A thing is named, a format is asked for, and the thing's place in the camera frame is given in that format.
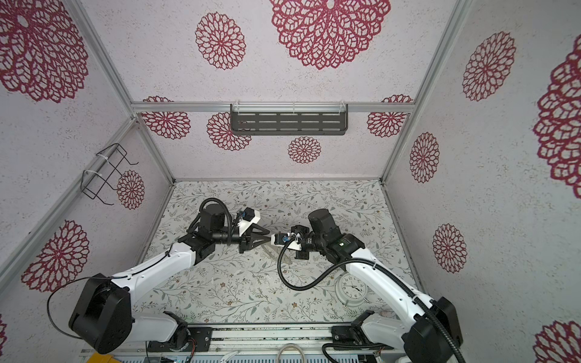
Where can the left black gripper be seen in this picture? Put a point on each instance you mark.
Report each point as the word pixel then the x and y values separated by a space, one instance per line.
pixel 248 240

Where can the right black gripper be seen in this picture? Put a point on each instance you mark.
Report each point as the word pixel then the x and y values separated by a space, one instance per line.
pixel 301 255

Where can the silver metal key bottle opener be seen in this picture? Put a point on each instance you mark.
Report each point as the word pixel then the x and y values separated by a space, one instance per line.
pixel 273 253

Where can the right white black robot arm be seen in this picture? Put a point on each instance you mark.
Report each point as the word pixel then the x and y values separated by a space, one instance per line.
pixel 426 329

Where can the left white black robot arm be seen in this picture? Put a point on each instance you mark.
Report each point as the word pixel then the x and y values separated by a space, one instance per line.
pixel 104 316

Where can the white round alarm clock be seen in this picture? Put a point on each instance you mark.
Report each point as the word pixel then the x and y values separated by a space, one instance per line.
pixel 351 291

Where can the yellow object at bottom edge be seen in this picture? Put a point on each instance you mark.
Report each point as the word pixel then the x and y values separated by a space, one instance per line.
pixel 100 358

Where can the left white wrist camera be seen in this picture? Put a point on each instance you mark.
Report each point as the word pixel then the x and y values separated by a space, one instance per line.
pixel 245 219

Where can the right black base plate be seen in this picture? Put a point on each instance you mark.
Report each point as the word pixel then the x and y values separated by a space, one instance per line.
pixel 349 337

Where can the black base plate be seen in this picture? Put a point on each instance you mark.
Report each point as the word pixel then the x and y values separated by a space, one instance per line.
pixel 349 337
pixel 197 339

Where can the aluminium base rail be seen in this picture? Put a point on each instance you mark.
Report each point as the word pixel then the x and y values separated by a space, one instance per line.
pixel 247 342

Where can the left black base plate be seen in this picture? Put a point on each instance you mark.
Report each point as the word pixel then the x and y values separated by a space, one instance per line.
pixel 197 339

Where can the dark grey wall shelf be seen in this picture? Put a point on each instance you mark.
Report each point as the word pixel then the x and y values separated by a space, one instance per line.
pixel 289 121

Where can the black wire wall basket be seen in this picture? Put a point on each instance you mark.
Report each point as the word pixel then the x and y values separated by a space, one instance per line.
pixel 93 181

